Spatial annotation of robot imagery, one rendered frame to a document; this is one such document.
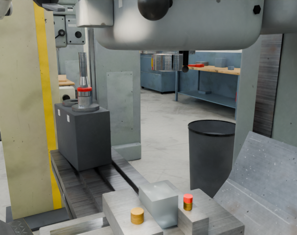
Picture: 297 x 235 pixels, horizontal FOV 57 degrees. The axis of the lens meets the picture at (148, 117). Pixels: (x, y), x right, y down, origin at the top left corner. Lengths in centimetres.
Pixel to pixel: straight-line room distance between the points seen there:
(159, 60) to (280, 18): 17
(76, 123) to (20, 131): 133
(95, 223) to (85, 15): 37
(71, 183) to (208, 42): 63
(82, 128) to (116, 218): 44
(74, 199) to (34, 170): 152
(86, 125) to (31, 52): 128
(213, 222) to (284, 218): 20
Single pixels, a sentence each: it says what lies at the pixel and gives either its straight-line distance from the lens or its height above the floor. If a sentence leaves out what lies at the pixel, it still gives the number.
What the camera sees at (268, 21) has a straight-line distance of 42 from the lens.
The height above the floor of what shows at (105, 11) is 136.
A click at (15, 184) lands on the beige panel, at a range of 231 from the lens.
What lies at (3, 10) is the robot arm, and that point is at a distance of 102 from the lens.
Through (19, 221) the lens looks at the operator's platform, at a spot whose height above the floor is 40.
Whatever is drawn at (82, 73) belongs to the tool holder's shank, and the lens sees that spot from 90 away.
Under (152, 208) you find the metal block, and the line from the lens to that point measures 49.
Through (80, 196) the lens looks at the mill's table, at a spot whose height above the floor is 93.
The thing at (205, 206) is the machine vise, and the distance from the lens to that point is 60.
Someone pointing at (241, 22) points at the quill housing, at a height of 134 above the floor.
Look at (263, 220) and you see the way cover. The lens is 72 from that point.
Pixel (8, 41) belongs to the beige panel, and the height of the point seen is 135.
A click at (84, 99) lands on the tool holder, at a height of 115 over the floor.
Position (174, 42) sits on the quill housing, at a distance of 32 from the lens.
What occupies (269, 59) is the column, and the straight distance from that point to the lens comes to 76.
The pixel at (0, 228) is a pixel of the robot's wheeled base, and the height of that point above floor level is 57.
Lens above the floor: 131
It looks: 15 degrees down
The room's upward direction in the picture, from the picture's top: straight up
